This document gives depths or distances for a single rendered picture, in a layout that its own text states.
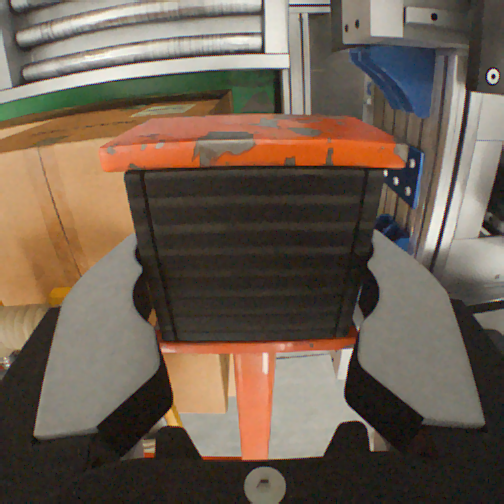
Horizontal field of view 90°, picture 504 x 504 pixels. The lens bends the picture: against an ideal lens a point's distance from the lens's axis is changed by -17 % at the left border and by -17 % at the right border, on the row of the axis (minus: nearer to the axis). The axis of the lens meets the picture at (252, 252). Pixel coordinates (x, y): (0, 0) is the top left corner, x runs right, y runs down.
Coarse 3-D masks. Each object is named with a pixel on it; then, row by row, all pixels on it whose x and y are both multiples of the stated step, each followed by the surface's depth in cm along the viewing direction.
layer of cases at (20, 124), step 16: (160, 96) 97; (176, 96) 89; (192, 96) 83; (208, 96) 79; (224, 96) 78; (48, 112) 98; (64, 112) 82; (80, 112) 72; (224, 112) 77; (0, 128) 70; (16, 128) 66
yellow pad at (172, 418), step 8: (56, 288) 29; (64, 288) 29; (56, 296) 28; (64, 296) 28; (176, 408) 42; (168, 416) 41; (176, 416) 42; (160, 424) 41; (168, 424) 42; (176, 424) 42; (152, 432) 43
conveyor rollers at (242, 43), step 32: (32, 0) 50; (160, 0) 53; (192, 0) 53; (224, 0) 53; (256, 0) 53; (32, 32) 53; (64, 32) 55; (256, 32) 58; (32, 64) 58; (64, 64) 58; (96, 64) 59; (128, 64) 62
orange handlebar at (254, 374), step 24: (240, 360) 14; (264, 360) 14; (240, 384) 16; (264, 384) 15; (240, 408) 17; (264, 408) 17; (240, 432) 19; (264, 432) 19; (216, 456) 26; (240, 456) 26; (264, 456) 21
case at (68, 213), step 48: (0, 144) 38; (48, 144) 32; (96, 144) 32; (0, 192) 35; (48, 192) 35; (96, 192) 36; (0, 240) 39; (48, 240) 39; (96, 240) 39; (0, 288) 44; (48, 288) 44; (192, 384) 58
